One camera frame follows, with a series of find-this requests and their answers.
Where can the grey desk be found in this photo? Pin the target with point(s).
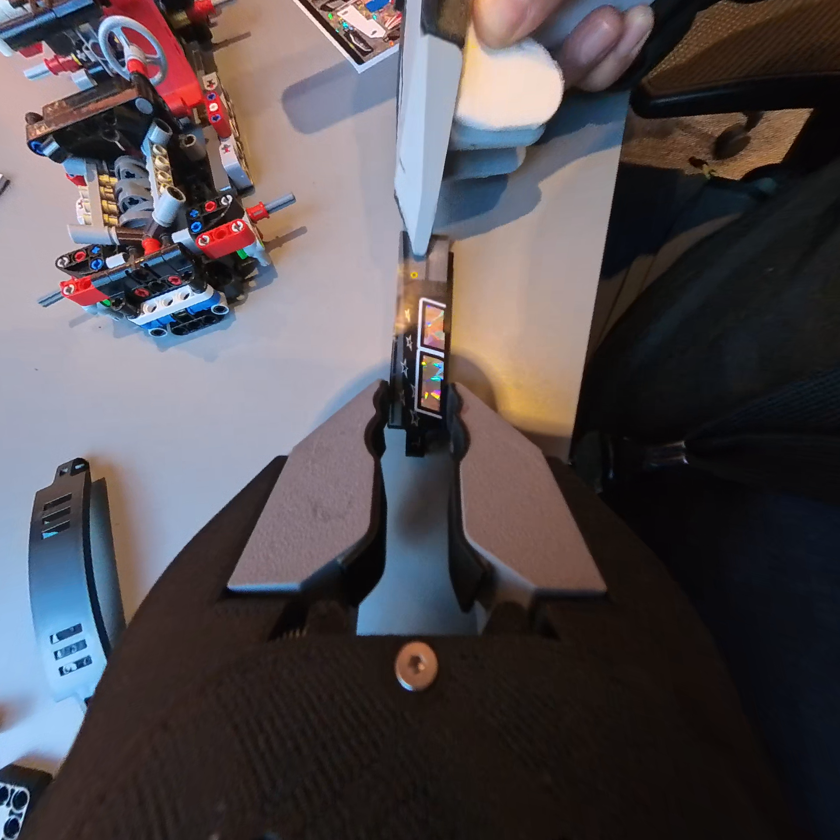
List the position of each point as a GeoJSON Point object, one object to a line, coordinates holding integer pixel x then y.
{"type": "Point", "coordinates": [229, 407]}

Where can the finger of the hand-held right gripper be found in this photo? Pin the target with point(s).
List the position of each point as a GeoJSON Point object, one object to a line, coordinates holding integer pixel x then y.
{"type": "Point", "coordinates": [426, 131]}

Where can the black office chair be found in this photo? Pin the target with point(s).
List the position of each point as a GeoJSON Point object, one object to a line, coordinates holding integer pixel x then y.
{"type": "Point", "coordinates": [722, 102]}

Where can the holographic sticker sheet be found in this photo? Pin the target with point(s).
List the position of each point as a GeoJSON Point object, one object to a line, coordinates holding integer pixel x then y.
{"type": "Point", "coordinates": [354, 33]}

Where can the partly built toy car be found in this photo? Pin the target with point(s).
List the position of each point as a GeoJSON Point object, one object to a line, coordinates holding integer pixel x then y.
{"type": "Point", "coordinates": [151, 164]}

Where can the person's right hand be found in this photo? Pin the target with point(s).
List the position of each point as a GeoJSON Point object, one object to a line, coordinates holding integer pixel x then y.
{"type": "Point", "coordinates": [604, 52]}

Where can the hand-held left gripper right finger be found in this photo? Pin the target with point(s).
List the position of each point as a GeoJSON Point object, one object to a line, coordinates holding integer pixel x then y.
{"type": "Point", "coordinates": [525, 518]}

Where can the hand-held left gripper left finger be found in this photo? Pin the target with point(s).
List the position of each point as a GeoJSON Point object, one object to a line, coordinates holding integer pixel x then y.
{"type": "Point", "coordinates": [315, 518]}

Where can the black toy car panel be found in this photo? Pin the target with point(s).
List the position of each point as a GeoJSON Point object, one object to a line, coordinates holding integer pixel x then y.
{"type": "Point", "coordinates": [417, 446]}
{"type": "Point", "coordinates": [59, 590]}

